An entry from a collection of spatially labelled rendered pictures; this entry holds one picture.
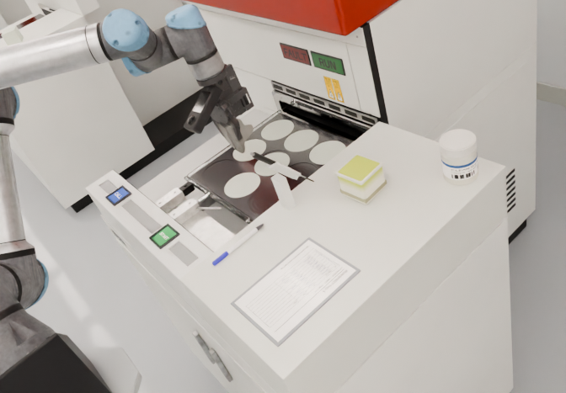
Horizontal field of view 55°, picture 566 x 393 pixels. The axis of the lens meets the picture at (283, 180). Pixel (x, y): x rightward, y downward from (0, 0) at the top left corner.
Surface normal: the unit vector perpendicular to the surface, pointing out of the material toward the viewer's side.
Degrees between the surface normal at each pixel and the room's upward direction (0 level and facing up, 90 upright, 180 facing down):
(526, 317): 0
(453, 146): 0
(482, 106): 90
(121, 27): 50
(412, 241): 0
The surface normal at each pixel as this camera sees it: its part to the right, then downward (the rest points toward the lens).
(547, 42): -0.73, 0.57
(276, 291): -0.28, -0.75
